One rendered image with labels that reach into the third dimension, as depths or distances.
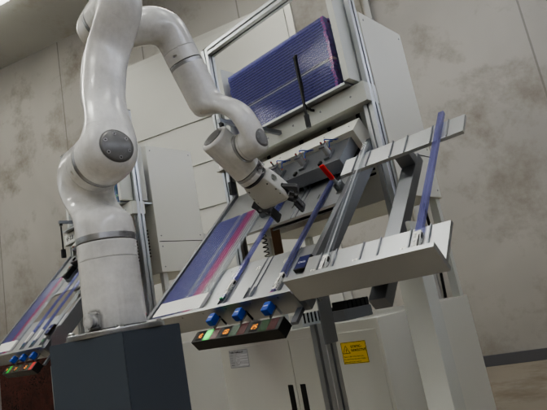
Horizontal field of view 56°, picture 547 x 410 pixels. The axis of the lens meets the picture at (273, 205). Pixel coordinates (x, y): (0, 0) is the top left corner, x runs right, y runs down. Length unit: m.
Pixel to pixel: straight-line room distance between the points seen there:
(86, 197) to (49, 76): 5.79
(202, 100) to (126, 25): 0.25
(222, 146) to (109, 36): 0.36
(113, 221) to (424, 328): 0.70
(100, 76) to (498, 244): 3.60
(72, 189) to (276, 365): 0.94
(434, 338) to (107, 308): 0.68
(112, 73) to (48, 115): 5.55
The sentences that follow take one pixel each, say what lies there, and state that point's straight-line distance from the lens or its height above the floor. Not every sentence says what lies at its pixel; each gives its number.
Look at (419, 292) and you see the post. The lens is 1.18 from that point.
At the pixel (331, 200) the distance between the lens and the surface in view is 1.57.
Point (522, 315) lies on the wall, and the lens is 4.35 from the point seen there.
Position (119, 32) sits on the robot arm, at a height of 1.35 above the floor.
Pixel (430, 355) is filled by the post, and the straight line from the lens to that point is 1.20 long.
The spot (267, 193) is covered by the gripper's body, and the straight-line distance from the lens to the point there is 1.39.
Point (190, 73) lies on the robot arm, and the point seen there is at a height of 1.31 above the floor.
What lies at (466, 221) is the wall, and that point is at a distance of 4.36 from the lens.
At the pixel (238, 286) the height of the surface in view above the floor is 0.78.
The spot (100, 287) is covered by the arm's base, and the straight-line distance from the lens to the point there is 1.06.
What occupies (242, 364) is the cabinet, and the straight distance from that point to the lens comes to 1.90.
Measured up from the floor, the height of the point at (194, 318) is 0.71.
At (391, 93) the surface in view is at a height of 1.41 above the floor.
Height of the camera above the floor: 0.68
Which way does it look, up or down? 12 degrees up
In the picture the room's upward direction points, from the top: 11 degrees counter-clockwise
